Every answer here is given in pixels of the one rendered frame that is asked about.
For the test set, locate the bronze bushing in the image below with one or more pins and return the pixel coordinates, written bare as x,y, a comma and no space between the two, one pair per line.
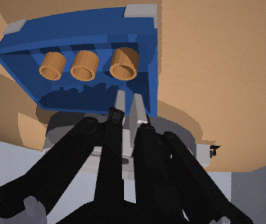
124,60
85,60
54,61

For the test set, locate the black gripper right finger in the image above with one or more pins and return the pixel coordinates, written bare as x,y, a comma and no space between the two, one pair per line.
200,197

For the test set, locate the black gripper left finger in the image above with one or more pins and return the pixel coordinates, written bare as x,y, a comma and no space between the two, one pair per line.
31,197

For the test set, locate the grey round turntable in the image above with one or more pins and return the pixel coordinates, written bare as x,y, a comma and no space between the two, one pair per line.
61,122

